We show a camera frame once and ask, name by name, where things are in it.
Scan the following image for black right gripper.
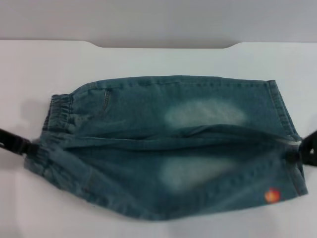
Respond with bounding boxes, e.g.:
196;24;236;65
284;130;317;169

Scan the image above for blue denim shorts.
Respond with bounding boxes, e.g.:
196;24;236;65
22;74;309;223

